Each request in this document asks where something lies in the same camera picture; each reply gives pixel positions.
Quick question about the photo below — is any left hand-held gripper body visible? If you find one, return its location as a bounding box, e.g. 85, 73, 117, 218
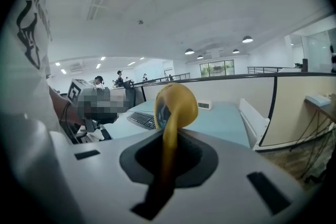
67, 78, 132, 135

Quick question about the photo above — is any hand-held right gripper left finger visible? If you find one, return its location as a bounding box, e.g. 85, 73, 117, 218
49, 128, 169, 224

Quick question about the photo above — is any wooden desk with wire legs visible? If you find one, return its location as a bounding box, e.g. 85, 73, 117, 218
288, 93, 336, 185

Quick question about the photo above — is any white paper sheet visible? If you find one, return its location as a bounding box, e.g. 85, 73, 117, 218
86, 129, 111, 143

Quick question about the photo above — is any beige partition with black frame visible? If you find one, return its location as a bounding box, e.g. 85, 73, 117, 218
130, 71, 336, 152

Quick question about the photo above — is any white tray rack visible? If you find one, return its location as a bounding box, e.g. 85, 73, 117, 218
238, 98, 271, 151

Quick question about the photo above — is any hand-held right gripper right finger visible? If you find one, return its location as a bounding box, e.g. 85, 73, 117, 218
146, 127, 309, 224

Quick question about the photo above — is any black keyboard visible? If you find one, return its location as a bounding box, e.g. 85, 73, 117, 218
126, 111, 157, 131

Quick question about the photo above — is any person's left forearm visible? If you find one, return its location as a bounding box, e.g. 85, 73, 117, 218
48, 84, 82, 127

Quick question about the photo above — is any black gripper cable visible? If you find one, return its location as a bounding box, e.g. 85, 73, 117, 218
59, 100, 80, 141

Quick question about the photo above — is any black metal railing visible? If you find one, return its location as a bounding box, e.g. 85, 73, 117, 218
133, 72, 191, 85

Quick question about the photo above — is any person's white printed T-shirt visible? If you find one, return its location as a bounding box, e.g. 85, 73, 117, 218
0, 0, 61, 141

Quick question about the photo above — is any black office chair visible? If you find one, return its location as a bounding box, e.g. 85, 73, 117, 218
65, 120, 114, 145

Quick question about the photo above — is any yellow printed mouse pad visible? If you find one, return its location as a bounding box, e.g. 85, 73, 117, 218
153, 83, 198, 192

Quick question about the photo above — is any white digital clock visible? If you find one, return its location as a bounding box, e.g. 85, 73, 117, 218
197, 100, 213, 111

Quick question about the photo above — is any glass window with greenery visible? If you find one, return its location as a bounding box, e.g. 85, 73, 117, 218
199, 60, 235, 78

